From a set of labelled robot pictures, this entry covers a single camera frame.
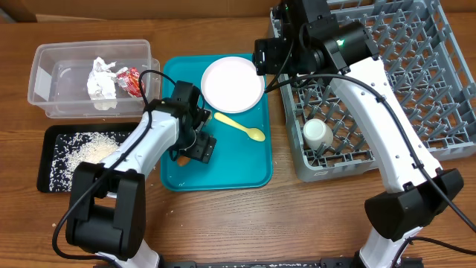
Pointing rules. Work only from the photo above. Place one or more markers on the red snack wrapper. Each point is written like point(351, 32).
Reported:
point(127, 79)

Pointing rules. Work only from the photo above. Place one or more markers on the white rice pile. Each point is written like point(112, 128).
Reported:
point(72, 149)

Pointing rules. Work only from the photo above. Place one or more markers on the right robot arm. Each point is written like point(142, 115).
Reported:
point(417, 188)

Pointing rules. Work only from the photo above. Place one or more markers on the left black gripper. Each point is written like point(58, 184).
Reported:
point(203, 149)

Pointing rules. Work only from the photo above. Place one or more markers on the white plastic cup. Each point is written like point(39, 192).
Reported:
point(317, 133)

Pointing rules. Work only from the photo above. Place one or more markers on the black plastic tray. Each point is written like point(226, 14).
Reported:
point(122, 130)

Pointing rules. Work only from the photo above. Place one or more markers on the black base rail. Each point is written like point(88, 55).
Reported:
point(342, 262)

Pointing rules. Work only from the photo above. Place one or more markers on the clear plastic bin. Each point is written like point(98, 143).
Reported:
point(59, 74)

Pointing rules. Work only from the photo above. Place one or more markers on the orange carrot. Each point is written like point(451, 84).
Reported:
point(182, 161)

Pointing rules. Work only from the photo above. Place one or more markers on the white tissue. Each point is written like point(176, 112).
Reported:
point(101, 85)

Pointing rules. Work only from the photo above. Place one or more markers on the large pink plate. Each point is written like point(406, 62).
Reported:
point(231, 85)

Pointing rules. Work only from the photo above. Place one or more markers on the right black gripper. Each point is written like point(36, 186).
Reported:
point(268, 59)

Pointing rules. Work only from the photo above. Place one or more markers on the yellow plastic spoon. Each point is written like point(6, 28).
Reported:
point(253, 133)

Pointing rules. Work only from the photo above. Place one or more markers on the teal serving tray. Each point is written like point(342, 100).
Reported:
point(236, 162)

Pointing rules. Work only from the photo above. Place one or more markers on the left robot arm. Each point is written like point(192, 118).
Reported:
point(107, 210)

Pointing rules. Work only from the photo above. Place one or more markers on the grey dishwasher rack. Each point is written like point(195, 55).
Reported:
point(427, 71)

